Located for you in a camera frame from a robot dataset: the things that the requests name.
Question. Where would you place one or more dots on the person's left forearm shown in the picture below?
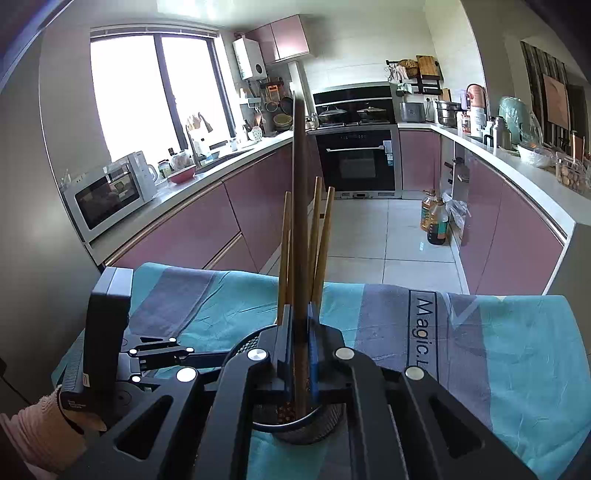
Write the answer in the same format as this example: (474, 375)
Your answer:
(32, 429)

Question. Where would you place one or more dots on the pink kitchen base cabinet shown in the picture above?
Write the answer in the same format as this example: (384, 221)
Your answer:
(517, 230)
(184, 221)

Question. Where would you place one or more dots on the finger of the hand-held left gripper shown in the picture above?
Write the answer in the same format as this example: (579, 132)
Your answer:
(157, 347)
(203, 360)

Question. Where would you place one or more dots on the white plastic bag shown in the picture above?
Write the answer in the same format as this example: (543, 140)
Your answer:
(457, 212)

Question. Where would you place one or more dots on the black wall rack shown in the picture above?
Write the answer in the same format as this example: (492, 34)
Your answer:
(427, 85)

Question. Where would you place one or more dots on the steel thermos bottles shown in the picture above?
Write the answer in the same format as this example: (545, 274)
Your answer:
(498, 134)

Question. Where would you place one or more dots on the red-tipped wooden chopstick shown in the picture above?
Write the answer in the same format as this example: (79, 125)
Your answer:
(300, 207)

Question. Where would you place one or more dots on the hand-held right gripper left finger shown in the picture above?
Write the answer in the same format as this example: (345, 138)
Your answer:
(292, 360)

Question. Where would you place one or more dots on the green appliance under plastic cover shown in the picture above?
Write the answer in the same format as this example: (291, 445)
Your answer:
(517, 120)

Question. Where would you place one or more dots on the pink wall cabinet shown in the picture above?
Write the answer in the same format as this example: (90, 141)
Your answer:
(284, 39)

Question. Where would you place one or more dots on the black mesh utensil holder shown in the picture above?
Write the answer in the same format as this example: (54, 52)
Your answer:
(318, 424)

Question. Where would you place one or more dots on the white gas water heater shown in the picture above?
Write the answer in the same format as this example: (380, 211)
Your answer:
(249, 57)

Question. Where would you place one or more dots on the brown tumbler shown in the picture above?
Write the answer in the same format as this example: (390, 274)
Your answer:
(577, 145)

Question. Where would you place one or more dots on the woven basket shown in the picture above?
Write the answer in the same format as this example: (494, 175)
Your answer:
(281, 122)

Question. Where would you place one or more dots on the wooden cutting board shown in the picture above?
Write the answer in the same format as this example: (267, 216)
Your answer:
(427, 67)

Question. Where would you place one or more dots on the clear food box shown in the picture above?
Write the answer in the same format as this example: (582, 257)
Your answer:
(572, 174)

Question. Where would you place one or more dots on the blue grey patterned cloth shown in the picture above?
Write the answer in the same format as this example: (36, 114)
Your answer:
(461, 346)

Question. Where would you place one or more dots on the black wok with lid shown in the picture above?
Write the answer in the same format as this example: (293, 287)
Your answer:
(332, 115)

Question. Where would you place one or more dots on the pink wall painting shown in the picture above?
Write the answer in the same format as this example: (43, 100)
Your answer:
(555, 101)

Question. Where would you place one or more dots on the sink faucet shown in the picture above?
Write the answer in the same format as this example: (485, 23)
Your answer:
(193, 143)

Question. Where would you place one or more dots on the kitchen window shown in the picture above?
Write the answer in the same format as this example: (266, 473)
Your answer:
(134, 92)

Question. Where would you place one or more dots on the yellow cooking oil bottle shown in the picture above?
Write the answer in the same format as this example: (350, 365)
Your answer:
(427, 212)

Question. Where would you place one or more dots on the white microwave oven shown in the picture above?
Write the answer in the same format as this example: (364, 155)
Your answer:
(106, 198)

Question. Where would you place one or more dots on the bunch of wooden chopsticks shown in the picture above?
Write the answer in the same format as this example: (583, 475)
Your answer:
(317, 230)

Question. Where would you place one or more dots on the pot with glass lid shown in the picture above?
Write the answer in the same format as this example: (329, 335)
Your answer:
(370, 114)

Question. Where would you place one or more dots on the steel kettle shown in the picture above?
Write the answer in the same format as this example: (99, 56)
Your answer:
(311, 123)

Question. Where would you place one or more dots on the dark cooking oil bottle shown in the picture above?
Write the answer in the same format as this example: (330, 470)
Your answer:
(438, 226)

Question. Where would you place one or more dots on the steel stockpot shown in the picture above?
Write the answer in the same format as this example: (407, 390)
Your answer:
(448, 113)

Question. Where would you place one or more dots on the pink bowl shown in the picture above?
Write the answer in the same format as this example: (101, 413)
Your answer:
(181, 175)

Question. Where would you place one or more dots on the white bowl under plastic wrap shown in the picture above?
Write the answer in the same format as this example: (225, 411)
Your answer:
(535, 156)

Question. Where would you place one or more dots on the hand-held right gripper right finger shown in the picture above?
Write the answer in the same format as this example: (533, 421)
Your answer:
(314, 360)

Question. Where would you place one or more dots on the black hanging pan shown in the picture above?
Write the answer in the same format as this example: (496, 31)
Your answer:
(287, 106)

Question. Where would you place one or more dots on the black integrated stove oven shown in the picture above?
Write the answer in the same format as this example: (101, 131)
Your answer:
(355, 157)

